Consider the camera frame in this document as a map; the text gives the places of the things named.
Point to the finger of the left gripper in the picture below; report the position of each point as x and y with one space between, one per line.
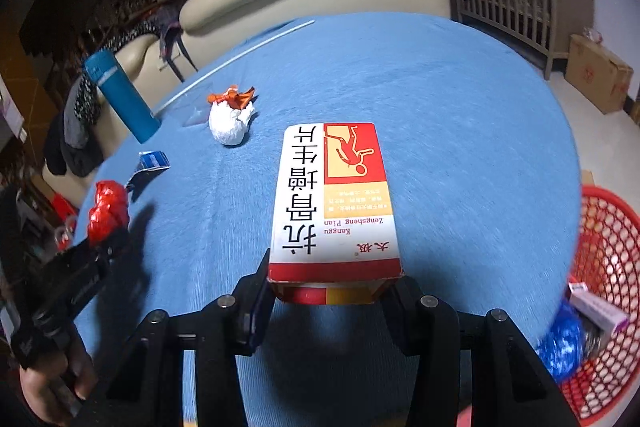
111 246

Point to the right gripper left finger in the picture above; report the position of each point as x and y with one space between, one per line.
254 298

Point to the brown cardboard box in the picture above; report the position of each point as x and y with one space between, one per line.
598 74

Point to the dark clothes on sofa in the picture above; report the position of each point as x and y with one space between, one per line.
70 144

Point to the blue foil snack wrapper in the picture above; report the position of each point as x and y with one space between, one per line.
149 164

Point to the white paper ball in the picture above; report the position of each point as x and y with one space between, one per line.
229 125

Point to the red mesh trash basket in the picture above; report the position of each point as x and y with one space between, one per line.
604 287

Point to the person's left hand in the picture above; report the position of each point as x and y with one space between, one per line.
37 381

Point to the clear plastic packaging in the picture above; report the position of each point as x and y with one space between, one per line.
189 110

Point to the white thin stick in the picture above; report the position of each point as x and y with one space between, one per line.
191 86

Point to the blue towel table cover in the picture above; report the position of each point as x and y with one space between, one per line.
482 165

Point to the red plastic bag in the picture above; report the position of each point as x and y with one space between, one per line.
109 213

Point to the red yellow medicine box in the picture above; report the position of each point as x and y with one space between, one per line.
333 235

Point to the blue white medicine box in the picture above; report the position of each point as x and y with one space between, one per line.
607 317

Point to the blue thermos bottle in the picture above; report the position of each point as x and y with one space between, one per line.
105 72

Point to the cream leather sofa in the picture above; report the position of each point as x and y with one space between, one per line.
210 28

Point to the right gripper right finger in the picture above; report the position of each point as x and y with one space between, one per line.
418 322

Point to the orange crumpled wrapper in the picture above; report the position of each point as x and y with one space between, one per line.
233 97

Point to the blue plastic bag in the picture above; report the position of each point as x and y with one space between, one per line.
562 349

